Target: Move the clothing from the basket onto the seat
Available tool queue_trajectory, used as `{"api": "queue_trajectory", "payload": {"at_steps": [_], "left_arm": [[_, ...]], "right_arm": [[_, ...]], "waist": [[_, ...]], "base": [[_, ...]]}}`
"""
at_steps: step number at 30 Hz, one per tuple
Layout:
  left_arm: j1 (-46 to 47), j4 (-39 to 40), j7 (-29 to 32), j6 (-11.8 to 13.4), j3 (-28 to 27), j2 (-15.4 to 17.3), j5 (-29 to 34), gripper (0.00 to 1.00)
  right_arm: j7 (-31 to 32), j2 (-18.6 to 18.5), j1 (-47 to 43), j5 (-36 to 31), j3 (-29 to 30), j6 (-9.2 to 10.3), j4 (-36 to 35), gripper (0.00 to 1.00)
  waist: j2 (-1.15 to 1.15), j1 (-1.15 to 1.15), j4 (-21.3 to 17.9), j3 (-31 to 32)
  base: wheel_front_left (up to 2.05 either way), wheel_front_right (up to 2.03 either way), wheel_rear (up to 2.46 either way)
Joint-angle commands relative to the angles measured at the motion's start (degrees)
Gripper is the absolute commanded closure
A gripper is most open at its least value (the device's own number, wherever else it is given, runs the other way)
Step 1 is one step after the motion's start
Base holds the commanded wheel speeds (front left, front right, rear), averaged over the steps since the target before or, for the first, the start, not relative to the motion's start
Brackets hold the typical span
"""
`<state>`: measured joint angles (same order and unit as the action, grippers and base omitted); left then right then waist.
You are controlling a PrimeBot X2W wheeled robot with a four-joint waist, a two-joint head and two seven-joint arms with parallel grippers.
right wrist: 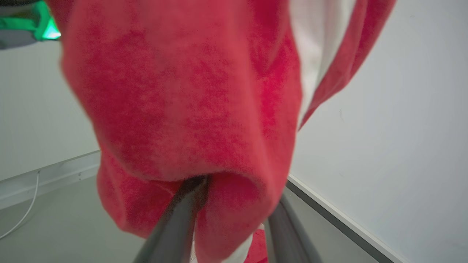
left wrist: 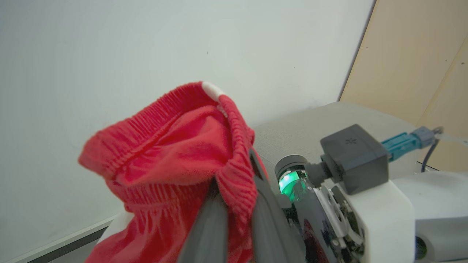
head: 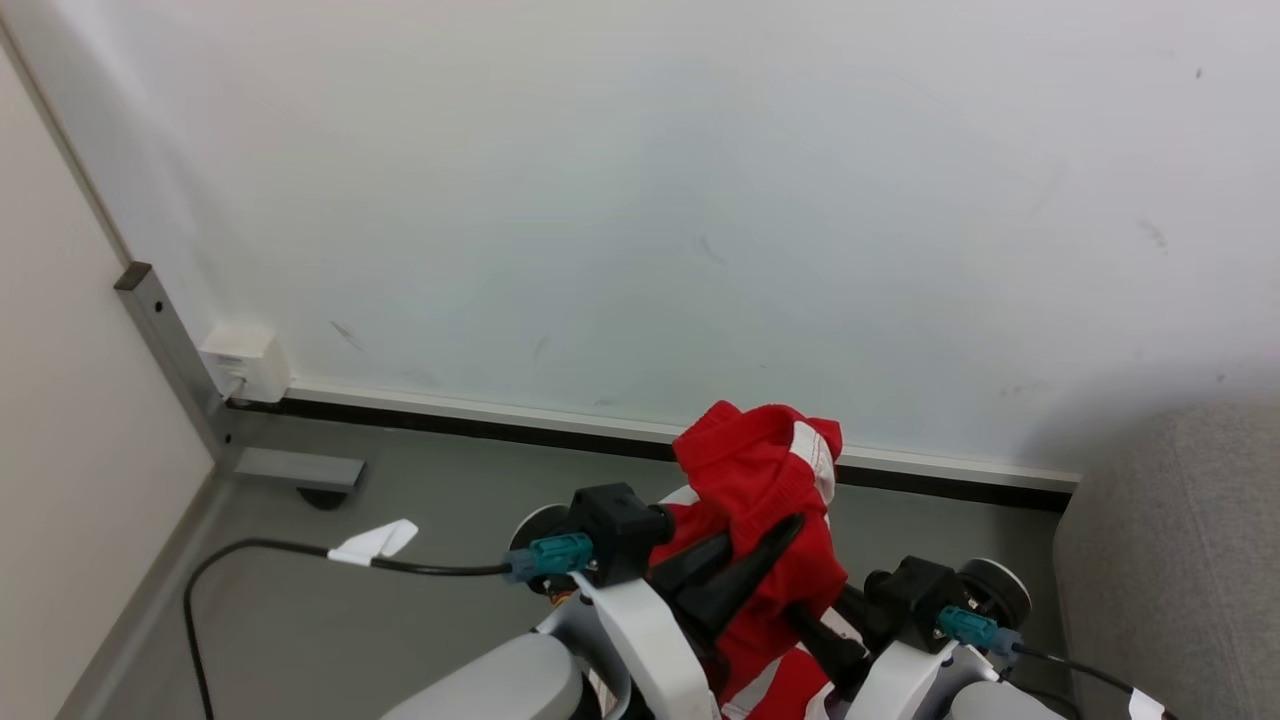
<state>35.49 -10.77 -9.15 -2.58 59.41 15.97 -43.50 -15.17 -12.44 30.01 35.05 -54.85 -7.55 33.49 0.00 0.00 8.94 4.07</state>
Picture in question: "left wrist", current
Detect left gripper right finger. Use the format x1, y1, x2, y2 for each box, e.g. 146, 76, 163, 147
250, 148, 307, 263

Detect red shorts with white stripe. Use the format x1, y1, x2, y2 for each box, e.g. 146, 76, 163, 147
78, 81, 269, 263

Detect white baseboard strip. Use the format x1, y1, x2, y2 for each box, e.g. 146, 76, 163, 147
7, 214, 121, 263

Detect light wooden panel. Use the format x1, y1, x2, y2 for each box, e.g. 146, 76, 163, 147
338, 0, 468, 172

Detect teal plug camera cable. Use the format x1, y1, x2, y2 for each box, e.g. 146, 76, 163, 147
380, 126, 468, 173

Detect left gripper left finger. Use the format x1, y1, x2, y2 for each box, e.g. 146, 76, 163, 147
177, 178, 229, 263

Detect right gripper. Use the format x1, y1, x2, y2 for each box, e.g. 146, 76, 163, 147
274, 155, 416, 263

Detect dark grey right wrist camera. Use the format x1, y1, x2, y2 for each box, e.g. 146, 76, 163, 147
305, 124, 390, 195

